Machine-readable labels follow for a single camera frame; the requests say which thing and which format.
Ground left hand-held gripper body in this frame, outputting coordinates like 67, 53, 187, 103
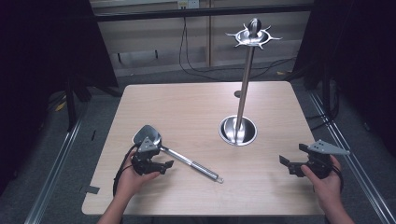
130, 136, 166, 176

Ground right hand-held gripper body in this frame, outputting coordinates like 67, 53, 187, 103
298, 139, 351, 180

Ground metal ladle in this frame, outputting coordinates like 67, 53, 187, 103
132, 124, 225, 185

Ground steel utensil rack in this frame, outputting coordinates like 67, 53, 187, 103
218, 17, 283, 147

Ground person's left hand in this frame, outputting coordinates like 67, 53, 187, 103
115, 150, 162, 200

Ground person's right hand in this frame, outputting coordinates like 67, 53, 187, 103
300, 154, 344, 207

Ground black metal stand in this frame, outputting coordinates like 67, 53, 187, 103
62, 73, 123, 133
284, 59, 335, 115

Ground grey tape strip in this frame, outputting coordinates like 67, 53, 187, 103
79, 184, 101, 195

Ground dark curtain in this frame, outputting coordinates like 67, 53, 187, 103
292, 0, 396, 158
0, 0, 120, 195

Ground black horizontal bar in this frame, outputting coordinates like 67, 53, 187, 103
92, 3, 315, 22

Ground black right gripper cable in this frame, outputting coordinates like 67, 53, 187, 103
329, 161, 346, 193

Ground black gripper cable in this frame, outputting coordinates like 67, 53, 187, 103
112, 144, 138, 198
329, 161, 346, 193

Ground black floor cable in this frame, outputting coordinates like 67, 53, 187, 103
305, 92, 341, 133
178, 17, 297, 83

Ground metal floor rail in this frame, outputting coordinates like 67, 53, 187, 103
23, 116, 84, 224
307, 89, 396, 224

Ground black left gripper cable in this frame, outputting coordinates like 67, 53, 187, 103
112, 144, 138, 198

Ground white wall socket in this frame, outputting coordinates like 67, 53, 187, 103
177, 0, 201, 10

